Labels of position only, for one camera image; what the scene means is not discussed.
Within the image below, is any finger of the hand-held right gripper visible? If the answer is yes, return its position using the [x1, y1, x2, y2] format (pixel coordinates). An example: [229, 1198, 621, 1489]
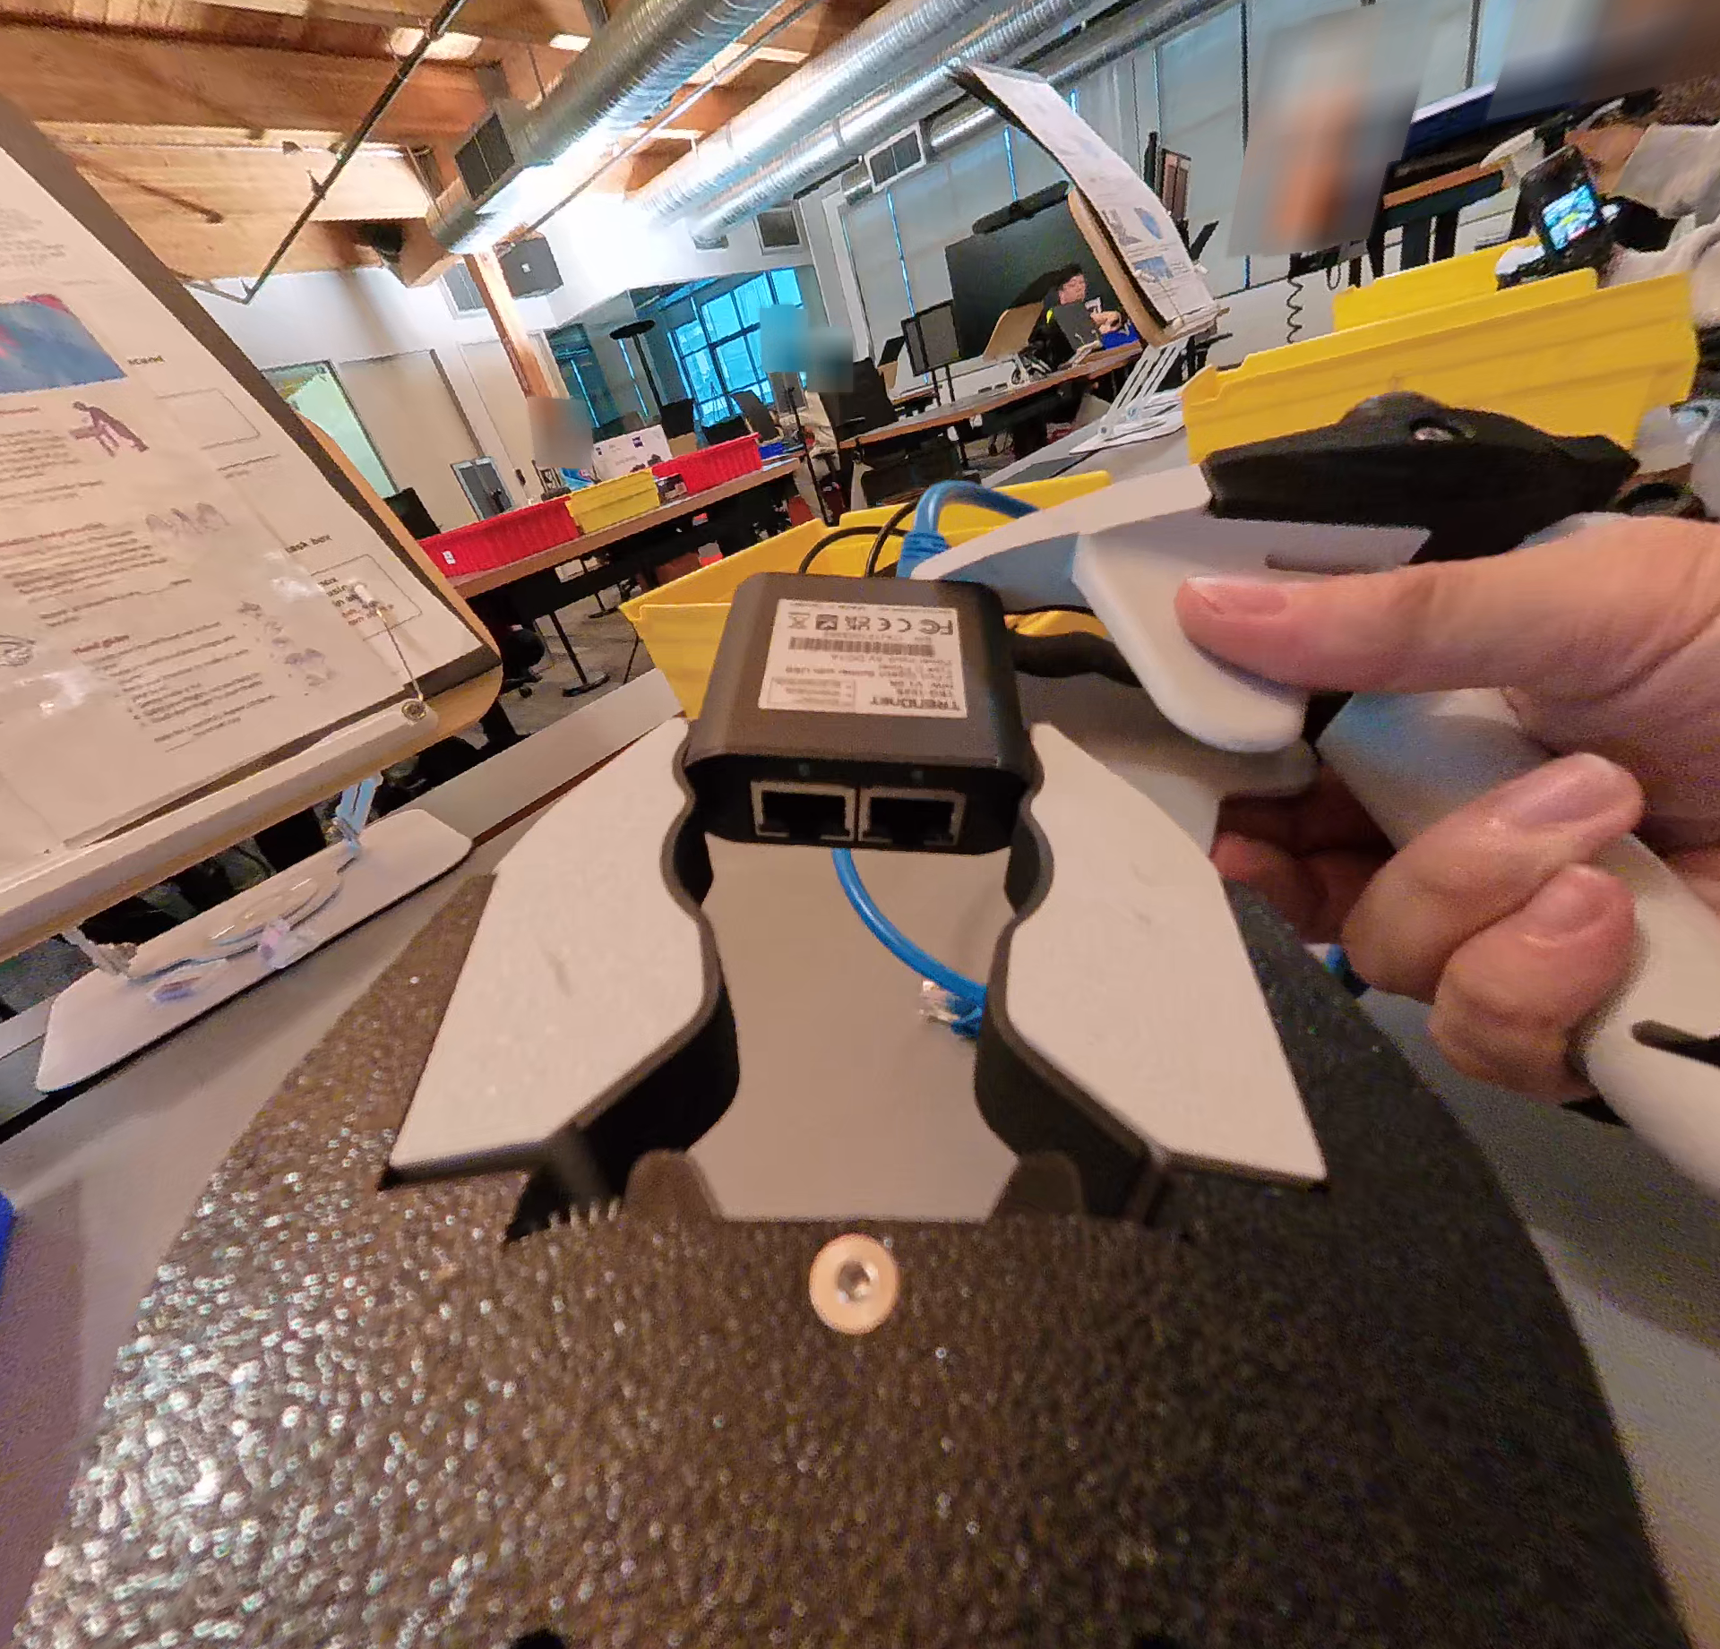
[1072, 539, 1312, 754]
[911, 465, 1432, 578]

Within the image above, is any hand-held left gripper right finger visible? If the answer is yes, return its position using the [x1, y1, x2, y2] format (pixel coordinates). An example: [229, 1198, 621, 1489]
[976, 722, 1330, 1226]

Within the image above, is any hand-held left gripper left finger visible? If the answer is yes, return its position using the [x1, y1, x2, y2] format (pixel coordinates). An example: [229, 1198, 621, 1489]
[382, 717, 742, 1241]

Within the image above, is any blue ethernet cable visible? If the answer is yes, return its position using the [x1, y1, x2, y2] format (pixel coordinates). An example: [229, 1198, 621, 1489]
[829, 479, 1047, 1040]

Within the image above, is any black network splitter box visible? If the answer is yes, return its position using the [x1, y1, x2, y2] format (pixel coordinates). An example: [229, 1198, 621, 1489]
[682, 573, 1038, 859]

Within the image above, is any black ethernet cable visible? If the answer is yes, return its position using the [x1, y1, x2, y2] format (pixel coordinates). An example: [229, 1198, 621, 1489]
[796, 523, 930, 578]

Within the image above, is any yellow storage bin with divider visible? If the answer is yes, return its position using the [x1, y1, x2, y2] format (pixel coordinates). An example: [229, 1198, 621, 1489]
[621, 465, 1117, 722]

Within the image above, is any wooden office desk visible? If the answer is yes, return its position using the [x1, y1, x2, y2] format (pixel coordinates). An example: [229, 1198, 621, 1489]
[840, 347, 1145, 470]
[449, 461, 808, 697]

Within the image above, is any person's right hand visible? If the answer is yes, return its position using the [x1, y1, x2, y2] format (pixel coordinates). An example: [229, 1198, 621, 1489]
[1178, 510, 1720, 1104]

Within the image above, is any long yellow storage bin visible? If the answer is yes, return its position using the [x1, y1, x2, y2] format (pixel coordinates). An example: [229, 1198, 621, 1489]
[1330, 234, 1548, 334]
[1181, 270, 1700, 470]

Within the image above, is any white board stand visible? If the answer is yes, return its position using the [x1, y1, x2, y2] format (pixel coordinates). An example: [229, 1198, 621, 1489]
[1061, 326, 1212, 450]
[35, 767, 476, 1095]

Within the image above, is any large black screen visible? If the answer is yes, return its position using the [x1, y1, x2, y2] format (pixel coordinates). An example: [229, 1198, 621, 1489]
[945, 205, 1078, 334]

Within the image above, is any black device with screen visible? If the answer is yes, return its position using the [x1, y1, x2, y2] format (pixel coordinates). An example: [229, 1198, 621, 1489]
[1496, 145, 1614, 288]

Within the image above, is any black office chair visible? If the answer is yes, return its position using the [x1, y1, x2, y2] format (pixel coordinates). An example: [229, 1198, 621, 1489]
[822, 361, 904, 470]

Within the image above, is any wooden instruction board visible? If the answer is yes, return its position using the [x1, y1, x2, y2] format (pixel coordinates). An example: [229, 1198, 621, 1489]
[948, 62, 1217, 350]

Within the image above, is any red storage bin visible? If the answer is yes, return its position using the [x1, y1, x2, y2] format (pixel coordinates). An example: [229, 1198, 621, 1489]
[652, 432, 765, 496]
[420, 499, 583, 583]

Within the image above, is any large window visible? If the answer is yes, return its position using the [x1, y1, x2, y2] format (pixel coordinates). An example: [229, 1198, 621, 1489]
[666, 267, 808, 401]

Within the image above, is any small yellow storage bin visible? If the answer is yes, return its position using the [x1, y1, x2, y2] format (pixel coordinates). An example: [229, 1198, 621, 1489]
[565, 470, 663, 537]

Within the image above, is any instruction sheet on stand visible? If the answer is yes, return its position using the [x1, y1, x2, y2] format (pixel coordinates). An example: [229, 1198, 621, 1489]
[0, 98, 505, 958]

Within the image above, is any silver air duct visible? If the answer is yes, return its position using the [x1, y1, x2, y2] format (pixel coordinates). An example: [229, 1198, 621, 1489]
[645, 0, 1280, 241]
[430, 0, 808, 253]

